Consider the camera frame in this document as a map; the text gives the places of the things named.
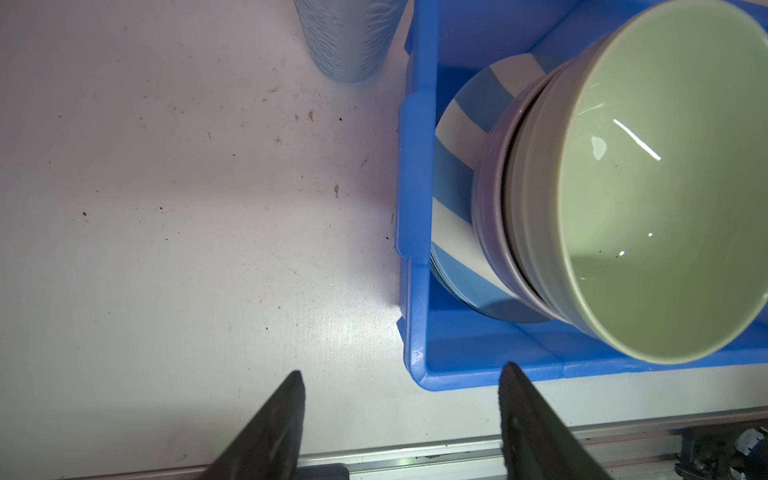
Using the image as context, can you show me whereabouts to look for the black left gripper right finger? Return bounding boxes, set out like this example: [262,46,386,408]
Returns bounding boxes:
[498,363,609,480]

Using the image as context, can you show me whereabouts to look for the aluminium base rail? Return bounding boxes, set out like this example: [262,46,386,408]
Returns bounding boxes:
[59,407,768,480]

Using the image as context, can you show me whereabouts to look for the blue ribbed plastic cup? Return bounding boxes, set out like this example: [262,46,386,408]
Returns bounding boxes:
[294,0,408,85]

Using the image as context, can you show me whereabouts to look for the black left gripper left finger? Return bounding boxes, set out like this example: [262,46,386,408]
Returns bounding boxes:
[200,370,306,480]

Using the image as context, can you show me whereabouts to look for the light green ceramic bowl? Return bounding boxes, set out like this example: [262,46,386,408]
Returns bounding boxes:
[507,1,767,365]

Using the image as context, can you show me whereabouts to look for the blue plastic bin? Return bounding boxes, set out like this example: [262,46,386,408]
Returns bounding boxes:
[395,1,767,391]

